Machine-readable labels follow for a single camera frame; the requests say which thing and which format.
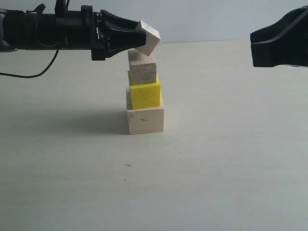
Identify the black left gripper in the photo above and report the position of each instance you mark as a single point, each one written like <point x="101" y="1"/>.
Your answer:
<point x="86" y="30"/>

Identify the yellow cube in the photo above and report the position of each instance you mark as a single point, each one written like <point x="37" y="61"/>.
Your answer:
<point x="145" y="95"/>

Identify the small wooden cube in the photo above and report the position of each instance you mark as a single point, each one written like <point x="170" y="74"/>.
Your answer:
<point x="152" y="38"/>

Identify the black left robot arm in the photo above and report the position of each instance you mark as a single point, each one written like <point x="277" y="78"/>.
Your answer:
<point x="32" y="30"/>

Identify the large wooden cube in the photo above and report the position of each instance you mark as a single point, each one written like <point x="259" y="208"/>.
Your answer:
<point x="145" y="120"/>

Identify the medium wooden cube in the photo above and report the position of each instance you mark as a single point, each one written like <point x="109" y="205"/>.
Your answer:
<point x="143" y="68"/>

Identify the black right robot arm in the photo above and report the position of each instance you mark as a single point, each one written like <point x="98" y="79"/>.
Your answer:
<point x="282" y="43"/>

